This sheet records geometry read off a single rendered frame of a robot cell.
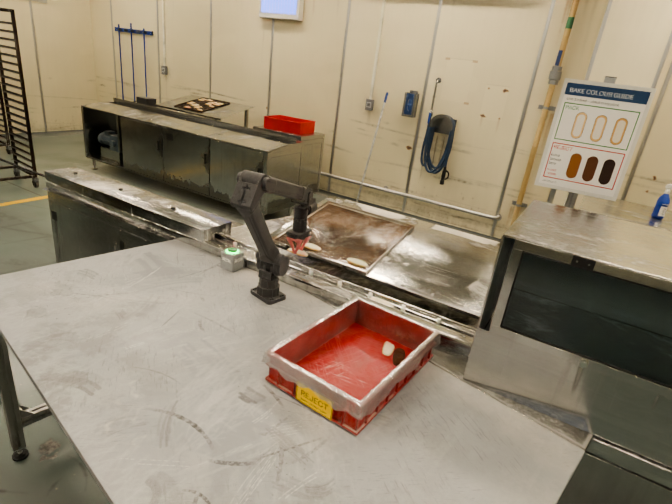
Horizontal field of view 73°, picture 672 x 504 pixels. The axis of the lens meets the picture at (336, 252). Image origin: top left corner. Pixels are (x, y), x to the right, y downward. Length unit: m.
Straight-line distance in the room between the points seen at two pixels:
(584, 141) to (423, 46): 3.57
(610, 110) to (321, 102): 4.41
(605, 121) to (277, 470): 1.79
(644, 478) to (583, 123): 1.33
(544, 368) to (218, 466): 0.89
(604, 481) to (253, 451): 0.98
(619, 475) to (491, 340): 0.49
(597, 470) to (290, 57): 5.71
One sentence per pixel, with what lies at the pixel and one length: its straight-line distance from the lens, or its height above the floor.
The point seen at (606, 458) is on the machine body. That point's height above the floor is 0.76.
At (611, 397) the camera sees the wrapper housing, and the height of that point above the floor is 0.95.
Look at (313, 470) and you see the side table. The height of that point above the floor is 0.82.
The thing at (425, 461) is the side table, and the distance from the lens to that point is 1.22.
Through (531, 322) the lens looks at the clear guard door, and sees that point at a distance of 1.38.
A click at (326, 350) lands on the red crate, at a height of 0.82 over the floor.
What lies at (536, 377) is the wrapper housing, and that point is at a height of 0.92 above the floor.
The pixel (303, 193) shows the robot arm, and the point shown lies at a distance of 1.76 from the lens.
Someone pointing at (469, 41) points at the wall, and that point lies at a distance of 5.40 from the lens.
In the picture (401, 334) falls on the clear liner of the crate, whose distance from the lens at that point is 1.57.
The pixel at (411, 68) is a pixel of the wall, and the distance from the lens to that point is 5.58.
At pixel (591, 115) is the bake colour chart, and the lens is 2.21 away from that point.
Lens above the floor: 1.68
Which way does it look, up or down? 23 degrees down
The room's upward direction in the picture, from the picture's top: 7 degrees clockwise
